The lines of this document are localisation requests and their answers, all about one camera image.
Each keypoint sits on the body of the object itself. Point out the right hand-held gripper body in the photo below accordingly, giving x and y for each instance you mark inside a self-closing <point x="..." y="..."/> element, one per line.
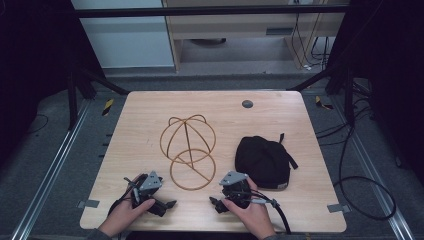
<point x="235" y="186"/>

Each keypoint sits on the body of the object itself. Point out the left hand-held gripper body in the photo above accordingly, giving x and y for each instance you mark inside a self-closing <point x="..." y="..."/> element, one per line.
<point x="150" y="182"/>

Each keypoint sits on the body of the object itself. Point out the person's right hand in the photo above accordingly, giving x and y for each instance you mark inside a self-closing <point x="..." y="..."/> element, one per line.
<point x="254" y="216"/>

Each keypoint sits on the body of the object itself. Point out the person's left hand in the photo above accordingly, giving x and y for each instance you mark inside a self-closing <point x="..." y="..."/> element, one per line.
<point x="122" y="216"/>

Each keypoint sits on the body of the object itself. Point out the black cap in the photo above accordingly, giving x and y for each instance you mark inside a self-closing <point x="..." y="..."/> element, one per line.
<point x="261" y="162"/>

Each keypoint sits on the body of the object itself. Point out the grey round table grommet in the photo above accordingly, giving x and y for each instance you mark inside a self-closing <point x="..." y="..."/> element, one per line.
<point x="247" y="104"/>

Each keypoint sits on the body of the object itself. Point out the yellow black striped tape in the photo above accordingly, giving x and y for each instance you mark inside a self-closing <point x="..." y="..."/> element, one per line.
<point x="322" y="102"/>
<point x="107" y="106"/>

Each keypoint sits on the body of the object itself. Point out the black metal stand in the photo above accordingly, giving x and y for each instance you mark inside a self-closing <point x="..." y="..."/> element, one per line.
<point x="348" y="96"/>
<point x="72" y="96"/>

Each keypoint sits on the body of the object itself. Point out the white cabinet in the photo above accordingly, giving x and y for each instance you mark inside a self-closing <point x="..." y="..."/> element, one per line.
<point x="123" y="36"/>

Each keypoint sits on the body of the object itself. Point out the light wooden desk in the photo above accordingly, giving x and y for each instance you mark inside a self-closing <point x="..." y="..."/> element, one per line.
<point x="233" y="28"/>

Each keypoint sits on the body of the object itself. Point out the black curtain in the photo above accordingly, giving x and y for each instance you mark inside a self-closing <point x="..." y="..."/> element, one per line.
<point x="390" y="73"/>
<point x="33" y="66"/>

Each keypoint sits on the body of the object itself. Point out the grey metal table bracket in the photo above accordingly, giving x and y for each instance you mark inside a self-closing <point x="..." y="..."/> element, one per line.
<point x="338" y="208"/>
<point x="88" y="203"/>

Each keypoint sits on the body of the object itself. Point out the aluminium floor rail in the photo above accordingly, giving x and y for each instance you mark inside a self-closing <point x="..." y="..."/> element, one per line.
<point x="50" y="173"/>
<point x="373" y="173"/>

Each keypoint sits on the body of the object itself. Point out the black horizontal frame bar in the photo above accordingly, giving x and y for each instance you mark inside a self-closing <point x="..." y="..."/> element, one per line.
<point x="200" y="11"/>

